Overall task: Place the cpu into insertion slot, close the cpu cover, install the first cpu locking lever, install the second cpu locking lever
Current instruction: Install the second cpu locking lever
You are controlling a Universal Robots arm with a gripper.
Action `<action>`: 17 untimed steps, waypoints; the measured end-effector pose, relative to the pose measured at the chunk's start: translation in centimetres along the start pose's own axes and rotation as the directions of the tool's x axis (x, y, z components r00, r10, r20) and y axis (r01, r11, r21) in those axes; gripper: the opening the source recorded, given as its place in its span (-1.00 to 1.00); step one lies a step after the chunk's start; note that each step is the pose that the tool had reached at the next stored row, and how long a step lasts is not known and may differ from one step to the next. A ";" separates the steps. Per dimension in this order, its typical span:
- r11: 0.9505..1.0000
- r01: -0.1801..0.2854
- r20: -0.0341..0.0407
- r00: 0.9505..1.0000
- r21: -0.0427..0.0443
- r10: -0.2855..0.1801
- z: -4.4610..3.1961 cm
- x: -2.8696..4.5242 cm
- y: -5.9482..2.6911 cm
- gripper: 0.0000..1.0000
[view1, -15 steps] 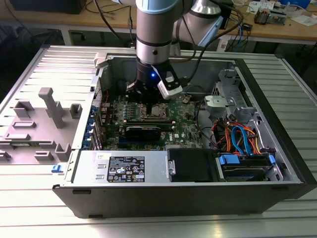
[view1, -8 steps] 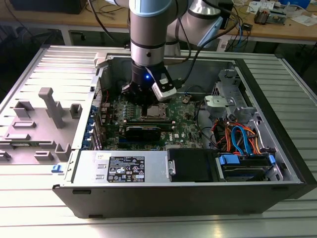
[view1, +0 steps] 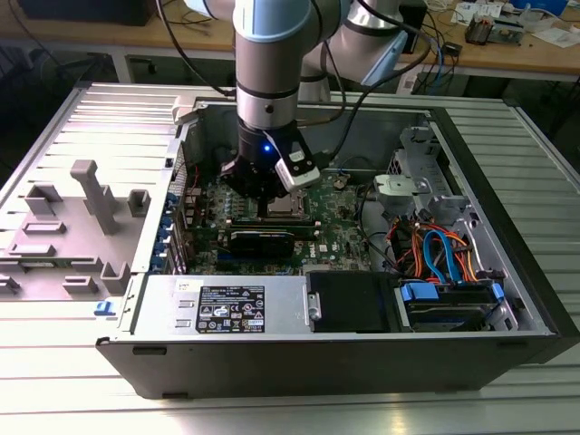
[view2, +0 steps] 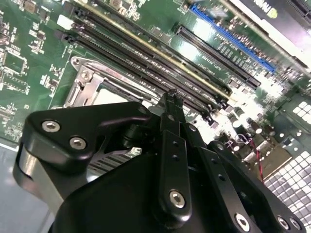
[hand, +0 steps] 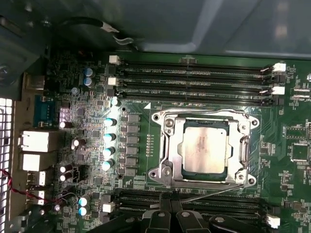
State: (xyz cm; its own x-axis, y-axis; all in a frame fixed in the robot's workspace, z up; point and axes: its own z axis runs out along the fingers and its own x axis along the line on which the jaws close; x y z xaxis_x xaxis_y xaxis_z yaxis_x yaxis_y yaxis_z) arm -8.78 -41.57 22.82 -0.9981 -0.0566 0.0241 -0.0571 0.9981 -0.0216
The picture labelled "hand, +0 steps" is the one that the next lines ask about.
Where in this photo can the silver CPU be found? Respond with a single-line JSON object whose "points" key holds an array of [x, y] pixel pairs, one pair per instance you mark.
{"points": [[204, 150]]}

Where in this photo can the black RAM slot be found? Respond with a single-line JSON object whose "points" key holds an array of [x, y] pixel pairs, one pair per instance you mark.
{"points": [[238, 197], [218, 88], [218, 66], [218, 77], [218, 98], [238, 206], [238, 215]]}

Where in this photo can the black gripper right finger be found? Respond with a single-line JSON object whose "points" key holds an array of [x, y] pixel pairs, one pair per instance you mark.
{"points": [[188, 224]]}

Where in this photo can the green motherboard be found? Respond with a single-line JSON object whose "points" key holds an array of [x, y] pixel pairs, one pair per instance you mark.
{"points": [[279, 150]]}

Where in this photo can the black PC case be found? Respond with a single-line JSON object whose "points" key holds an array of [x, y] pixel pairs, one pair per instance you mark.
{"points": [[218, 24]]}

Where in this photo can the CPU socket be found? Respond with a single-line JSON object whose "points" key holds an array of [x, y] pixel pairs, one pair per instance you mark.
{"points": [[158, 170]]}

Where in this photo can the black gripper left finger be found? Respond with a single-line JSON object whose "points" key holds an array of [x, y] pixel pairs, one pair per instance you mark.
{"points": [[158, 225]]}

